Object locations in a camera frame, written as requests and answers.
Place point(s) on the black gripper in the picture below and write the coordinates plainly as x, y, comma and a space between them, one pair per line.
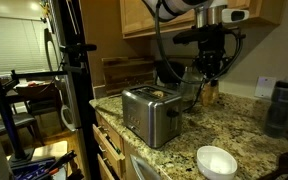
212, 60

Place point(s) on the bread slice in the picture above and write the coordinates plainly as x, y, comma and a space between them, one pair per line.
159, 94
209, 94

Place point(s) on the white ceramic bowl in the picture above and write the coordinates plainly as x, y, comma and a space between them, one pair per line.
216, 164

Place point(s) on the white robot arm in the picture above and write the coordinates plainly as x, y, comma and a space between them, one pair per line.
206, 12

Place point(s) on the stainless steel toaster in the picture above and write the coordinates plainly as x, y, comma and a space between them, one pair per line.
154, 120

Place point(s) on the clear glass bottle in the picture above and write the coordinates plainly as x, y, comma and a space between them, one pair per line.
190, 85

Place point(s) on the black coffee maker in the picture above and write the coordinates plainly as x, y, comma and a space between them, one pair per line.
165, 75

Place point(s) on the dark grey water bottle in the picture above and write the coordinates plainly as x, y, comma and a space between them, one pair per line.
276, 122

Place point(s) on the wooden cutting board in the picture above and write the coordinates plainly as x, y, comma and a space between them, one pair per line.
122, 72

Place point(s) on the upper wooden cabinet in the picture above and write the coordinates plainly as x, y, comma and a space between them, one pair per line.
137, 21

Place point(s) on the wooden kitchen drawers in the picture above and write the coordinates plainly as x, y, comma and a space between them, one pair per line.
110, 143

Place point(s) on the wooden dining chair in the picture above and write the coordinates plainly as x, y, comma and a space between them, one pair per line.
38, 99

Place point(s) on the white wall outlet plate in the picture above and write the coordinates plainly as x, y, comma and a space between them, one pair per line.
264, 87

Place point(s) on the black camera tripod stand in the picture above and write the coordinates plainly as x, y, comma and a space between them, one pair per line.
65, 20

